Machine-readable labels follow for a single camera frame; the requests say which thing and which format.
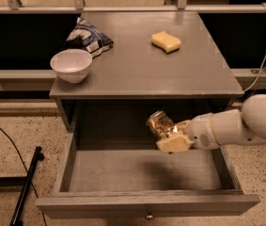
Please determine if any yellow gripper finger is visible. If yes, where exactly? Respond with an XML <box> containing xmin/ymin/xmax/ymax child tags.
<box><xmin>176</xmin><ymin>120</ymin><xmax>191</xmax><ymax>131</ymax></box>
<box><xmin>156</xmin><ymin>131</ymin><xmax>194</xmax><ymax>153</ymax></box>

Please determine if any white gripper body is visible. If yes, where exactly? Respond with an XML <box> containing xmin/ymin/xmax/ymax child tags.
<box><xmin>185</xmin><ymin>113</ymin><xmax>219</xmax><ymax>151</ymax></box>

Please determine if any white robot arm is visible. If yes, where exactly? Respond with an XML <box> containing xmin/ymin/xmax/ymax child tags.
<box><xmin>156</xmin><ymin>94</ymin><xmax>266</xmax><ymax>153</ymax></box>

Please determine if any round metal drawer knob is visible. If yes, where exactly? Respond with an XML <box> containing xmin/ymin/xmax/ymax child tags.
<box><xmin>145</xmin><ymin>210</ymin><xmax>154</xmax><ymax>220</ymax></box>

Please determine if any open grey top drawer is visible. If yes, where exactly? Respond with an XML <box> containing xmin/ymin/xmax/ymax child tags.
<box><xmin>35</xmin><ymin>99</ymin><xmax>261</xmax><ymax>220</ymax></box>

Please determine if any grey wooden cabinet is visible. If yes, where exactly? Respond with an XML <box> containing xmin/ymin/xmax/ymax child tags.
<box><xmin>50</xmin><ymin>11</ymin><xmax>243</xmax><ymax>149</ymax></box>

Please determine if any yellow sponge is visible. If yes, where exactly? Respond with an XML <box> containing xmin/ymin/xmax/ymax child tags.
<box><xmin>151</xmin><ymin>31</ymin><xmax>181</xmax><ymax>53</ymax></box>

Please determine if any white ceramic bowl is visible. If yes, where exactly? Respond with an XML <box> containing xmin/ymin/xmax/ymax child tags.
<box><xmin>50</xmin><ymin>49</ymin><xmax>92</xmax><ymax>83</ymax></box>

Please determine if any blue white chip bag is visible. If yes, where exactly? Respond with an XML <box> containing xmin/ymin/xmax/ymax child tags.
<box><xmin>65</xmin><ymin>17</ymin><xmax>114</xmax><ymax>57</ymax></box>

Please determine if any black metal stand leg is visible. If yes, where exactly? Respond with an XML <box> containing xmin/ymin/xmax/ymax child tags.
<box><xmin>10</xmin><ymin>146</ymin><xmax>44</xmax><ymax>226</ymax></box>

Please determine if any black floor cable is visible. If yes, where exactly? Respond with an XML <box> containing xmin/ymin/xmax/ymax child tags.
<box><xmin>0</xmin><ymin>119</ymin><xmax>49</xmax><ymax>226</ymax></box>

